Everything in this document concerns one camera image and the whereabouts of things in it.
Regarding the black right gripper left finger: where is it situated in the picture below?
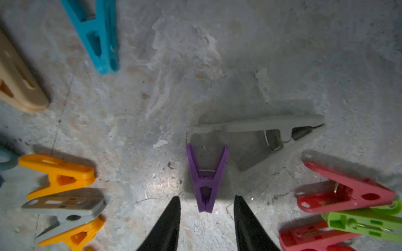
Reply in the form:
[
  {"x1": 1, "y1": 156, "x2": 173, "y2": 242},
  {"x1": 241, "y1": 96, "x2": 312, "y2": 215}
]
[{"x1": 137, "y1": 196, "x2": 181, "y2": 251}]

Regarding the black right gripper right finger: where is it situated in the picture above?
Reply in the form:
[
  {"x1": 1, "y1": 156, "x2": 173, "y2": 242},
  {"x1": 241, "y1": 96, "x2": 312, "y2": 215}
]
[{"x1": 233, "y1": 195, "x2": 280, "y2": 251}]

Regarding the red pink clothespin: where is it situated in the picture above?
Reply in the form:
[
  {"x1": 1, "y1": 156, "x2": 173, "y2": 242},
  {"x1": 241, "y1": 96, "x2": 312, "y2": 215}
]
[{"x1": 279, "y1": 221, "x2": 360, "y2": 251}]

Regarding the purple clothespin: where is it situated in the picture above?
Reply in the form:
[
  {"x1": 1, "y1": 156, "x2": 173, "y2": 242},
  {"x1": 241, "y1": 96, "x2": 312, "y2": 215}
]
[{"x1": 186, "y1": 144, "x2": 229, "y2": 213}]

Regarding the orange clothespin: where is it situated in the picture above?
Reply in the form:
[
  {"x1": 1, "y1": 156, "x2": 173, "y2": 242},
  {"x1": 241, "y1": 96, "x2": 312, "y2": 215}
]
[
  {"x1": 38, "y1": 215, "x2": 105, "y2": 251},
  {"x1": 18, "y1": 154, "x2": 95, "y2": 199}
]

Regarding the grey clothespin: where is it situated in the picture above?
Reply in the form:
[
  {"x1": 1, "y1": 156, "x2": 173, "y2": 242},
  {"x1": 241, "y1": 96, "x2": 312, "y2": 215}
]
[
  {"x1": 193, "y1": 114, "x2": 326, "y2": 172},
  {"x1": 21, "y1": 196, "x2": 106, "y2": 243}
]

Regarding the dark teal clothespin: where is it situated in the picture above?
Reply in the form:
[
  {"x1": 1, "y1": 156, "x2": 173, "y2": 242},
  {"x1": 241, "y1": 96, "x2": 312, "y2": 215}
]
[{"x1": 0, "y1": 146, "x2": 19, "y2": 173}]

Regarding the cyan clothespin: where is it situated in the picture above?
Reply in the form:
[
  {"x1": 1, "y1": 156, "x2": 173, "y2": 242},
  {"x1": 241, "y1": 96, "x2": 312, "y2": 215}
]
[{"x1": 61, "y1": 0, "x2": 119, "y2": 74}]

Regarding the grey clothespin between oranges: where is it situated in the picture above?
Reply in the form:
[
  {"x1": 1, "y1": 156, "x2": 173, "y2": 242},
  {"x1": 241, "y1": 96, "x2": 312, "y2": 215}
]
[{"x1": 21, "y1": 196, "x2": 106, "y2": 243}]

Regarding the bright green clothespin right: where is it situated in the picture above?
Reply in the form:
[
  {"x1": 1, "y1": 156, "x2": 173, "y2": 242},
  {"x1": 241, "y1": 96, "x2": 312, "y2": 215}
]
[{"x1": 321, "y1": 199, "x2": 402, "y2": 242}]

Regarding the tan clothespin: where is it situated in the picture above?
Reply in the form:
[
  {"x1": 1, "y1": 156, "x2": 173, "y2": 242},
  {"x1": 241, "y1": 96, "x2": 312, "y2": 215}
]
[{"x1": 1, "y1": 31, "x2": 49, "y2": 113}]

